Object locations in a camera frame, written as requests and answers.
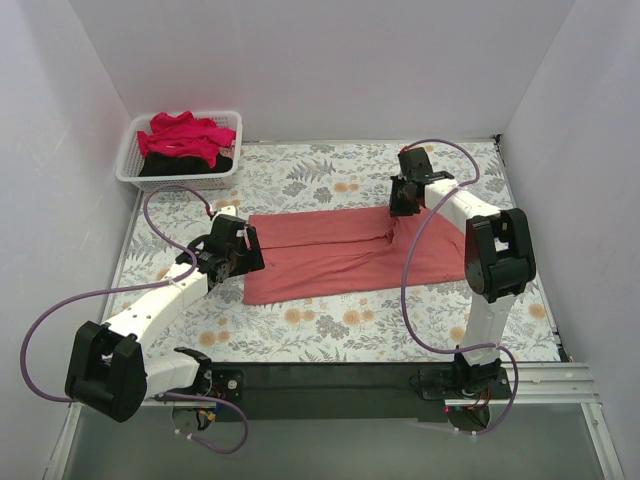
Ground magenta t-shirt in basket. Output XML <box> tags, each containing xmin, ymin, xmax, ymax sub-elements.
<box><xmin>136</xmin><ymin>111</ymin><xmax>236</xmax><ymax>166</ymax></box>

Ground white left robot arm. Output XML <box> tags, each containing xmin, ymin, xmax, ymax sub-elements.
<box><xmin>65</xmin><ymin>207</ymin><xmax>264</xmax><ymax>422</ymax></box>

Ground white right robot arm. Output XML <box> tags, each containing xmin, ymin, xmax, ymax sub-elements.
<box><xmin>389</xmin><ymin>142</ymin><xmax>536</xmax><ymax>398</ymax></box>

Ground aluminium frame rail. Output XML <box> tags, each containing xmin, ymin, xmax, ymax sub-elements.
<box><xmin>65</xmin><ymin>355</ymin><xmax>595</xmax><ymax>417</ymax></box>

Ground black t-shirt in basket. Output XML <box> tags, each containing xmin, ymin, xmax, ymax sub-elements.
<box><xmin>139</xmin><ymin>152</ymin><xmax>233</xmax><ymax>177</ymax></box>

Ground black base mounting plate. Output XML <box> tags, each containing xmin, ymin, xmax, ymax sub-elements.
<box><xmin>153</xmin><ymin>360</ymin><xmax>513</xmax><ymax>425</ymax></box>

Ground salmon pink t-shirt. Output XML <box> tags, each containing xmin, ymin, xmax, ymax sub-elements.
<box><xmin>244</xmin><ymin>207</ymin><xmax>465</xmax><ymax>305</ymax></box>

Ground white plastic laundry basket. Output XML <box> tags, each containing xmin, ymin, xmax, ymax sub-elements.
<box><xmin>116</xmin><ymin>111</ymin><xmax>243</xmax><ymax>191</ymax></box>

